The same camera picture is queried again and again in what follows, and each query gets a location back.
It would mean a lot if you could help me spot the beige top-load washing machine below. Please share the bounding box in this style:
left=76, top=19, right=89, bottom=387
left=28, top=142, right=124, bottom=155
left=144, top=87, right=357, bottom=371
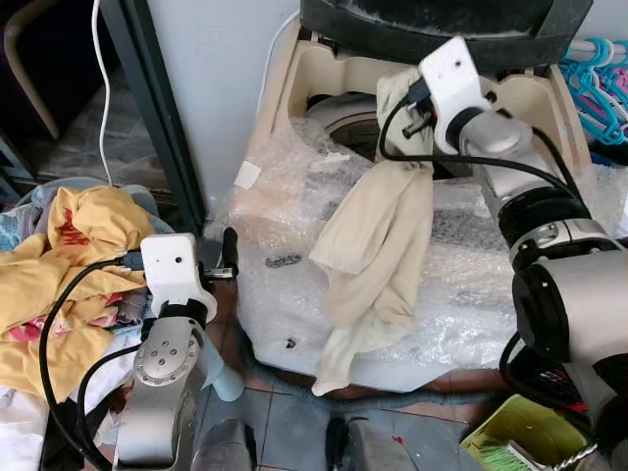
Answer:
left=235, top=10, right=600, bottom=393

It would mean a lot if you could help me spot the green bristle brush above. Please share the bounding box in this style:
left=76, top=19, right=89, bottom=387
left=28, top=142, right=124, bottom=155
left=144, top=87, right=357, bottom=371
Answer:
left=481, top=442, right=552, bottom=471

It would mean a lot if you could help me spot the clear bubble wrap sheet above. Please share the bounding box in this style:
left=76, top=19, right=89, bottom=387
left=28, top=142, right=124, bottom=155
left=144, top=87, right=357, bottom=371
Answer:
left=211, top=118, right=628, bottom=370

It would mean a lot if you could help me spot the silver metal chain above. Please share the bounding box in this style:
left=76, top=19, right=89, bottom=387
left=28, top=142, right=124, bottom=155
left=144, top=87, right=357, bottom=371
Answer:
left=549, top=442, right=600, bottom=471

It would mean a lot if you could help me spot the yellow cloth garment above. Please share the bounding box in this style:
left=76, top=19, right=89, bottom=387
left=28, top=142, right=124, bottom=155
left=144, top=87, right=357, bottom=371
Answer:
left=0, top=184, right=156, bottom=401

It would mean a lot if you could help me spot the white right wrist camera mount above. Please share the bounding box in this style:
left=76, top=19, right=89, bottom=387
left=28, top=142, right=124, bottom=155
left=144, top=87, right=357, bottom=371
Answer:
left=419, top=36, right=492, bottom=129

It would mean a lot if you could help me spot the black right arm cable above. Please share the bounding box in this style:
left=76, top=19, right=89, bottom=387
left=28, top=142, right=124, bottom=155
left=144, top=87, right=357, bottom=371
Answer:
left=497, top=334, right=590, bottom=415
left=378, top=88, right=595, bottom=212

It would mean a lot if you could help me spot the silver clothes rail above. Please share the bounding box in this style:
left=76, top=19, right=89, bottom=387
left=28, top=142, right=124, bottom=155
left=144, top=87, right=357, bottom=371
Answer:
left=569, top=39, right=628, bottom=56

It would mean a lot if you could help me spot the teal plastic hanger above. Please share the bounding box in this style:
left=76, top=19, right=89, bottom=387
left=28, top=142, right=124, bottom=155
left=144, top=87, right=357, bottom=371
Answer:
left=559, top=39, right=624, bottom=146

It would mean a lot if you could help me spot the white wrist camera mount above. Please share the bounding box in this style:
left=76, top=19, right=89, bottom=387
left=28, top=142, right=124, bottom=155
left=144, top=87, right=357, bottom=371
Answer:
left=139, top=233, right=219, bottom=317
left=419, top=36, right=492, bottom=129

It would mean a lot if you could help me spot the beige cloth garment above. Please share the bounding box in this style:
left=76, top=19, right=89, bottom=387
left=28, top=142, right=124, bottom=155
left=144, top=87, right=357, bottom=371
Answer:
left=309, top=67, right=438, bottom=396

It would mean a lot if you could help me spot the pink plastic hanger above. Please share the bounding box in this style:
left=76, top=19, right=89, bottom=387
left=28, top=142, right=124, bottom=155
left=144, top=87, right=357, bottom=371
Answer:
left=579, top=39, right=628, bottom=121

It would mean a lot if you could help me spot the yellow-green plastic dustpan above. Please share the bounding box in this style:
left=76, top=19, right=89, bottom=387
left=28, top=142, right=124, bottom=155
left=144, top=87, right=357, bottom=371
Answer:
left=459, top=392, right=595, bottom=471

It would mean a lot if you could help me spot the thin white wall cable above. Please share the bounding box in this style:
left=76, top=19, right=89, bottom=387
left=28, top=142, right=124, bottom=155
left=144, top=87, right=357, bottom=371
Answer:
left=91, top=0, right=117, bottom=187

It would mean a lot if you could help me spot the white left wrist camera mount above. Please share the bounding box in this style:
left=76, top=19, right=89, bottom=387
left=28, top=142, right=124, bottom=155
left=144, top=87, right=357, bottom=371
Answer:
left=139, top=233, right=219, bottom=317

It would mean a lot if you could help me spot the dark metal door frame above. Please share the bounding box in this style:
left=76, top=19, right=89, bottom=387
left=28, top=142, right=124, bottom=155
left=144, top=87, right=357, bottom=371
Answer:
left=98, top=0, right=209, bottom=233

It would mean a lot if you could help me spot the grey robot right leg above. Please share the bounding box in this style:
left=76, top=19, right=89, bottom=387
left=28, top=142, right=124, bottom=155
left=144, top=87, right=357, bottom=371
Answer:
left=326, top=417, right=418, bottom=471

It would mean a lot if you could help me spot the white washer tub ring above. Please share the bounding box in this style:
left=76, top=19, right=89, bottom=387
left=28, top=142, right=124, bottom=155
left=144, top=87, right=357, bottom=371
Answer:
left=304, top=93, right=393, bottom=164

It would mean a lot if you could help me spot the grey robot leg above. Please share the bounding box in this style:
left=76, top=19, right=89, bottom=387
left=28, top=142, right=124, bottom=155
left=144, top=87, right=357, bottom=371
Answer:
left=326, top=417, right=418, bottom=471
left=191, top=419, right=258, bottom=471

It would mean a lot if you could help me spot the dark grey washer lid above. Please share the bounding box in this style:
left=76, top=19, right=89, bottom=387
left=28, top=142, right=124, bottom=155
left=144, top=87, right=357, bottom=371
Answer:
left=299, top=0, right=595, bottom=76

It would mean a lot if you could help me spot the white paper tag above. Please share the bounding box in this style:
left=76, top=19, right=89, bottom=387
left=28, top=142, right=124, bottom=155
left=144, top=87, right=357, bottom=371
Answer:
left=234, top=160, right=264, bottom=191

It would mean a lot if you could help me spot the grey robot left leg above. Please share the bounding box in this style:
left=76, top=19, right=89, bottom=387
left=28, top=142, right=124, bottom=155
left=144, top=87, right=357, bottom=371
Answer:
left=191, top=419, right=258, bottom=471

